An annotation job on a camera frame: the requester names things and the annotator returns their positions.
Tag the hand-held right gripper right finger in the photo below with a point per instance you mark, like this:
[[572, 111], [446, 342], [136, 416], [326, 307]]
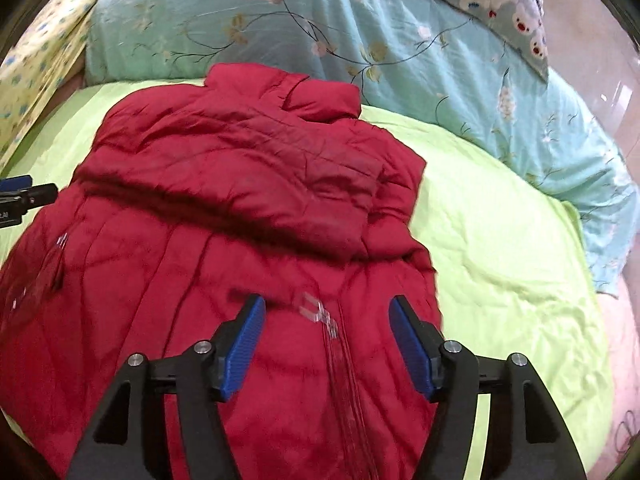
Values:
[[411, 340]]

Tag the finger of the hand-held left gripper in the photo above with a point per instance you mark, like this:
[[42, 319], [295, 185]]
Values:
[[40, 194], [15, 183]]

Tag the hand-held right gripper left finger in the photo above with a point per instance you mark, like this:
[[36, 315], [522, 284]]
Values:
[[246, 340]]

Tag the red puffer jacket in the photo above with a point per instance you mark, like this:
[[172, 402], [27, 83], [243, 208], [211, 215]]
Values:
[[225, 200]]

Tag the yellow patterned pillow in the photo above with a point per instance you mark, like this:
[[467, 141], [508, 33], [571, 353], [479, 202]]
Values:
[[35, 70]]

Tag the light green blanket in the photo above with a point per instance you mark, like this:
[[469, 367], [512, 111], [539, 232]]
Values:
[[500, 260]]

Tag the pink bed sheet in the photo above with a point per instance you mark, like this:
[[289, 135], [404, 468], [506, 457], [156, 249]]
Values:
[[625, 360]]

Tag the turquoise floral quilt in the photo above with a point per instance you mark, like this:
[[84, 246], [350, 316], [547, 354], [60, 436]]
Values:
[[200, 15]]

